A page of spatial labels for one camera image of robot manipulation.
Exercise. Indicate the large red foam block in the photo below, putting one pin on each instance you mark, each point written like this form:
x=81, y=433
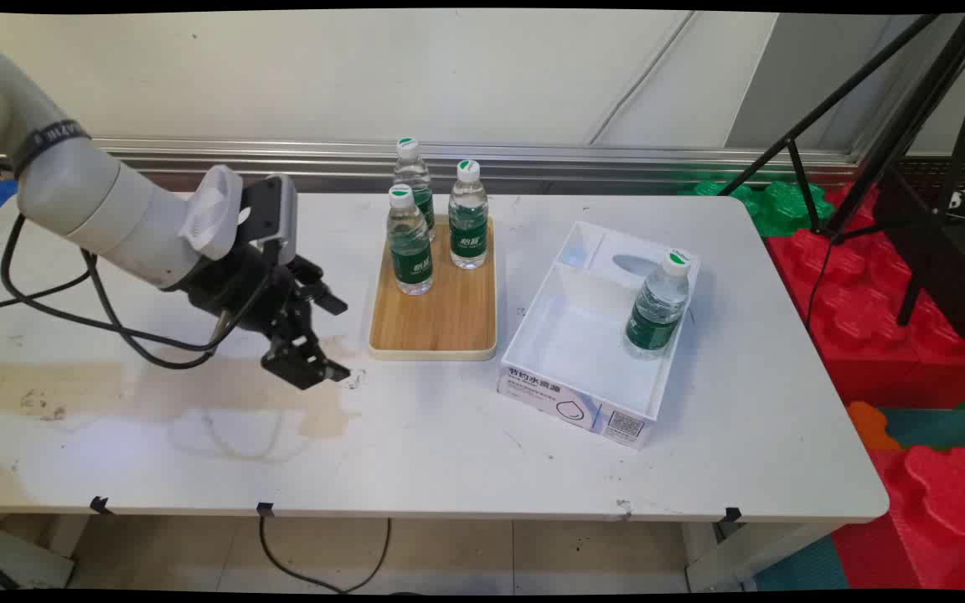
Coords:
x=868, y=318

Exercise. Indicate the black tripod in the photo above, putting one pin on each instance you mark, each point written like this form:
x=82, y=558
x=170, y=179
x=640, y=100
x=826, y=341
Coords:
x=910, y=114

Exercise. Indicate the wooden bamboo tray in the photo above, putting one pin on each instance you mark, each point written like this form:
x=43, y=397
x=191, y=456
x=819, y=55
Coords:
x=449, y=318

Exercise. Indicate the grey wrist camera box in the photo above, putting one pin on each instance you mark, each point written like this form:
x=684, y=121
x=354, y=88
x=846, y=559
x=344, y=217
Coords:
x=281, y=209

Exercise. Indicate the green foam block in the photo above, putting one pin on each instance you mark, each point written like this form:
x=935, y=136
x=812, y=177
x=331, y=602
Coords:
x=784, y=209

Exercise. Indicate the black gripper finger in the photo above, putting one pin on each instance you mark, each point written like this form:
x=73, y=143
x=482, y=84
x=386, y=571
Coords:
x=315, y=289
x=302, y=360

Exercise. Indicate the black bag with panda print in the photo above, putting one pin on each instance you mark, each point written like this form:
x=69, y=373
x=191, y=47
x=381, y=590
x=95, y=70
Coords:
x=952, y=276

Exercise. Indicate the green label water bottle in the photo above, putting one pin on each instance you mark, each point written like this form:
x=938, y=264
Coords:
x=654, y=322
x=414, y=172
x=468, y=234
x=410, y=260

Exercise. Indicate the white table leg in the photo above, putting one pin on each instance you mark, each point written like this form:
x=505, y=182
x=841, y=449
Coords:
x=742, y=557
x=30, y=544

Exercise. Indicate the teal foam mat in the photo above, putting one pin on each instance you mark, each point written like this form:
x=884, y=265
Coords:
x=943, y=427

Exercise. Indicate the black tape piece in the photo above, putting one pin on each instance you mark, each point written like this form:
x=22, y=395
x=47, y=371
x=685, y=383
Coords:
x=732, y=514
x=265, y=508
x=100, y=505

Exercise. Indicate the aluminium rail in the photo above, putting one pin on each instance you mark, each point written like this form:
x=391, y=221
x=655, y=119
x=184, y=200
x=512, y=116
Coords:
x=616, y=163

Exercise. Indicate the white printed cardboard box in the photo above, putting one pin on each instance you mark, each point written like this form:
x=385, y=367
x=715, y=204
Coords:
x=575, y=352

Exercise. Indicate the orange foam block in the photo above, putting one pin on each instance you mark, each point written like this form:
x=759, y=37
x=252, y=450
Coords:
x=868, y=423

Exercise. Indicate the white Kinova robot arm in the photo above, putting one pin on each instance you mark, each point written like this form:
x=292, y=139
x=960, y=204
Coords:
x=97, y=201

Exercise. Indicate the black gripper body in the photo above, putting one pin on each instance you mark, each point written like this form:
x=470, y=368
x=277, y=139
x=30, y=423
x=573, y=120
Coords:
x=248, y=293

